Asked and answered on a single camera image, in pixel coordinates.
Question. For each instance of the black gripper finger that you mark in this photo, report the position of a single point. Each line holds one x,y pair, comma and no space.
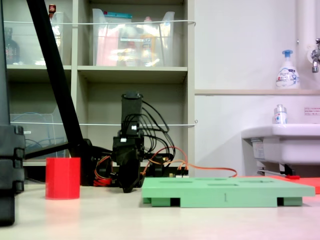
124,178
134,175

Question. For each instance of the red octagonal pillar block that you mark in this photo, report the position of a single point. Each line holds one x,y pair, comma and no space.
62,178

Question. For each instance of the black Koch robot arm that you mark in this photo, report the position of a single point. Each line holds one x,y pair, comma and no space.
132,107

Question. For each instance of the beige shelving unit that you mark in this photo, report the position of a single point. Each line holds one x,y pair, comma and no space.
132,75

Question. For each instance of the black tripod brace bar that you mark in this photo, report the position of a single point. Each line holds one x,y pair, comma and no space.
45,151

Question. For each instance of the green shape sorter board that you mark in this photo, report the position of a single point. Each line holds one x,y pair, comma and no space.
225,193

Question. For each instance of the black slanted tripod leg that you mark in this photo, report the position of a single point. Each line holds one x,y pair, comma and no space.
57,82

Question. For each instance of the pink packet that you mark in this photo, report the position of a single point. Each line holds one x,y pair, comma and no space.
107,50

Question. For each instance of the yellow bottle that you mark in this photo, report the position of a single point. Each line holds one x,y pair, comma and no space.
148,47

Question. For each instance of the large clear storage bin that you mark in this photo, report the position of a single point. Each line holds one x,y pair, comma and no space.
132,45

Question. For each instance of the black notched tripod leg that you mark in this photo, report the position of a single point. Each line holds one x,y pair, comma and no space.
10,160

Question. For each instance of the dark glass bottle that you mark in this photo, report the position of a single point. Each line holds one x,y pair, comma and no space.
11,50

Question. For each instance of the white wash basin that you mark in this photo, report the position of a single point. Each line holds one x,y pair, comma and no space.
287,145

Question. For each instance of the small clear sanitizer bottle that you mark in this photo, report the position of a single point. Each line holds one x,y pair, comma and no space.
280,116

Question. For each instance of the red capped bottle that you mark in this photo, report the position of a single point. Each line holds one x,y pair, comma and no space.
52,10

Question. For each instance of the white pump soap bottle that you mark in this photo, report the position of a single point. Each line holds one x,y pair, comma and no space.
287,75

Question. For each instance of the metal faucet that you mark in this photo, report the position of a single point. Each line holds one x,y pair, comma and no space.
315,60

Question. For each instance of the small wall label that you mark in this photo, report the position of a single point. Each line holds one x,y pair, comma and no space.
312,111

